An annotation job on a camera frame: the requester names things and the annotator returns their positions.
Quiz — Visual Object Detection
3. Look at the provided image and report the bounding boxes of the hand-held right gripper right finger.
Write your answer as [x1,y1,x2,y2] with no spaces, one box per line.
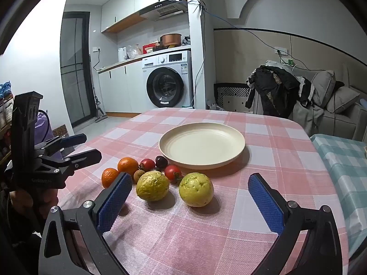
[248,173,343,275]

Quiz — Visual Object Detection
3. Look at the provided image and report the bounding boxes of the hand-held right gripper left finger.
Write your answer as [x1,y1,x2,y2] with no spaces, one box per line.
[39,172,134,275]

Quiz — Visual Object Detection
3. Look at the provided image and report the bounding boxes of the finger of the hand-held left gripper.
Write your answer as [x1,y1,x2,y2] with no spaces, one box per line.
[34,133,87,157]
[37,149,103,178]

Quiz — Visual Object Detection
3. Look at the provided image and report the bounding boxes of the small orange mandarin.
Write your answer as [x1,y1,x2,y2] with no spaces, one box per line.
[101,168,119,189]

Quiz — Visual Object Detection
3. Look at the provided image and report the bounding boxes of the large orange mandarin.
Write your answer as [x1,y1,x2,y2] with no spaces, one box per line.
[117,157,140,177]

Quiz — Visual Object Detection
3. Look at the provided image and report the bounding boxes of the wrinkled yellow passion fruit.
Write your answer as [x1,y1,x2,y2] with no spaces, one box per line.
[136,170,170,202]

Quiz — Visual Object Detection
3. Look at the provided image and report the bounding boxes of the red tomato with stem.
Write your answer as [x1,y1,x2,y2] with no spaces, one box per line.
[164,165,183,184]

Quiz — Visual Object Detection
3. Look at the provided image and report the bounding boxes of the smooth yellow guava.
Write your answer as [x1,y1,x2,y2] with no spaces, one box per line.
[178,172,214,207]

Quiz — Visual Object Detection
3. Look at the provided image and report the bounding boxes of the cream round plate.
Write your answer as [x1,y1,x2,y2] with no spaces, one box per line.
[158,123,246,170]

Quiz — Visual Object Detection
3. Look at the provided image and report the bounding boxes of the person's left hand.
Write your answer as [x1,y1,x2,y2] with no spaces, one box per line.
[8,188,58,227]

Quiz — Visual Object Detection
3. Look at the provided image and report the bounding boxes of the cardboard box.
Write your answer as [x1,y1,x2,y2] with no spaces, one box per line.
[52,124,69,138]

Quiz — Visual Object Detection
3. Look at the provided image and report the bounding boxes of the purple bag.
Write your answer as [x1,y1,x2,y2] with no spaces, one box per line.
[34,110,62,161]

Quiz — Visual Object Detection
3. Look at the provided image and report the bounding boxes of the shoe rack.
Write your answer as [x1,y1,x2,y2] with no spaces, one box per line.
[0,80,15,161]

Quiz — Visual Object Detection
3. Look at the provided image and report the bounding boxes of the upright vacuum cleaner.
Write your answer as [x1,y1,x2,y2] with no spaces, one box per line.
[89,54,108,122]

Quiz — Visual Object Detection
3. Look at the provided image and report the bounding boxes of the white lower cabinets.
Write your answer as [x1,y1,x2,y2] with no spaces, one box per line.
[98,60,144,113]

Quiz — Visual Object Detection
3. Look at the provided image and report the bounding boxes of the white cabinets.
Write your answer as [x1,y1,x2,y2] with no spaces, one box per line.
[98,60,144,113]
[101,0,198,33]

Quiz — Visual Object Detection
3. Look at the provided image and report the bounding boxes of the pink plaid tablecloth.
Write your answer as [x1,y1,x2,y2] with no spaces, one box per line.
[57,107,349,275]

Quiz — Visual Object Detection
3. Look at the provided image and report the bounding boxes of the dark glass door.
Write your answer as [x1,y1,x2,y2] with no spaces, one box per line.
[60,11,96,128]

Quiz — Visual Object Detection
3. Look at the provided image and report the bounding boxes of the grey clothing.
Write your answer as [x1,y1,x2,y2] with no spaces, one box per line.
[292,103,324,136]

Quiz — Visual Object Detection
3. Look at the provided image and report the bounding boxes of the grey sofa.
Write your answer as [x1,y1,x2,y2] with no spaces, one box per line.
[258,60,367,142]

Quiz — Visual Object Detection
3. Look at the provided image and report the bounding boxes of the black white patterned mat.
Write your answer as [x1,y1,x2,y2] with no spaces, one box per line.
[214,83,254,112]

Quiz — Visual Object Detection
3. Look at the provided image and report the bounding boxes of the black jacket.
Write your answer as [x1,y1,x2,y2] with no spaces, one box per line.
[245,66,301,118]

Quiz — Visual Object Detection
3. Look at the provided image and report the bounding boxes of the white washing machine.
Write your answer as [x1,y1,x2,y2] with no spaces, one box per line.
[142,50,193,109]

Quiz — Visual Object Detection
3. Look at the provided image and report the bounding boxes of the tall grey cushion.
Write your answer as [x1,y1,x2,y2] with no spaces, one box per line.
[311,70,336,109]

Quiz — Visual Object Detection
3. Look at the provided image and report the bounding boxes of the flat grey cushion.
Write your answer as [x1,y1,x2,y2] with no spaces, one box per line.
[327,86,360,113]

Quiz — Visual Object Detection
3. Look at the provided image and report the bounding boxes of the copper pot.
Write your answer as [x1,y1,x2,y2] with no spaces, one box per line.
[160,33,183,48]

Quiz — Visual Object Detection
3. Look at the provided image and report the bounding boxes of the white upper cabinets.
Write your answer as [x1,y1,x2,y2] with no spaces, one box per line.
[101,0,198,33]

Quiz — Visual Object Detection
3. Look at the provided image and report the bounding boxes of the steel range hood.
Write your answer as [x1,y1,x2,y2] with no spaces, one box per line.
[139,0,188,21]

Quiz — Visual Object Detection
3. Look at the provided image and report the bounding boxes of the blue cable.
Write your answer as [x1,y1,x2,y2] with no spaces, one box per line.
[201,4,290,63]

